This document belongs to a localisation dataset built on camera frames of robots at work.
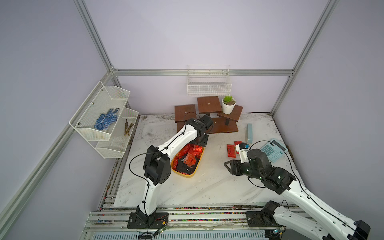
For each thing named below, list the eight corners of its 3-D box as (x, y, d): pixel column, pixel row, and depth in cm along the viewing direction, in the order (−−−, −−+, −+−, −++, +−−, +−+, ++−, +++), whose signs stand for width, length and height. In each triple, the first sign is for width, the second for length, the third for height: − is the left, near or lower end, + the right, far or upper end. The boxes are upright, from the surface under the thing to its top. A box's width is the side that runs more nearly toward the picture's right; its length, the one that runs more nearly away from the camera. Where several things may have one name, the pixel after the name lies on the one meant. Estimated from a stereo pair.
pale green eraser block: (245, 143, 106) (247, 138, 102) (245, 127, 116) (247, 122, 111) (251, 144, 106) (253, 139, 101) (250, 128, 115) (252, 123, 111)
